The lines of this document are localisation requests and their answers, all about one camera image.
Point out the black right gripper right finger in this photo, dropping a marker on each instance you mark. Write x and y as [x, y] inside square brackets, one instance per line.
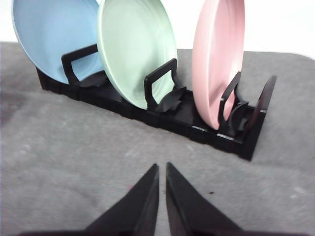
[190, 212]

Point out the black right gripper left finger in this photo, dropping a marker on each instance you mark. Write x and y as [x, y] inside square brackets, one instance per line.
[136, 214]

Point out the black plate rack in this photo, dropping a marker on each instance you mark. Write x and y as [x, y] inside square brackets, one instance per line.
[168, 104]

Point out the blue plate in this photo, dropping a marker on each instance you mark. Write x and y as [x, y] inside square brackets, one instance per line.
[48, 29]

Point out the green plate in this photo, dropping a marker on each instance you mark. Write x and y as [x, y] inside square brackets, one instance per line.
[136, 37]

